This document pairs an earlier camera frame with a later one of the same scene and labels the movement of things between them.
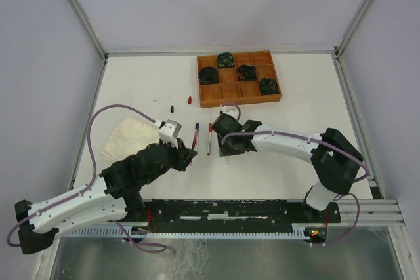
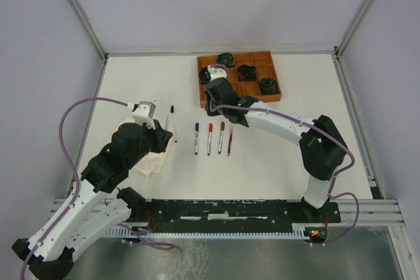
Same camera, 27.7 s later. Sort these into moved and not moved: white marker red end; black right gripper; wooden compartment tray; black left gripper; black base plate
Moved: black left gripper; black right gripper
Not moved: black base plate; white marker red end; wooden compartment tray
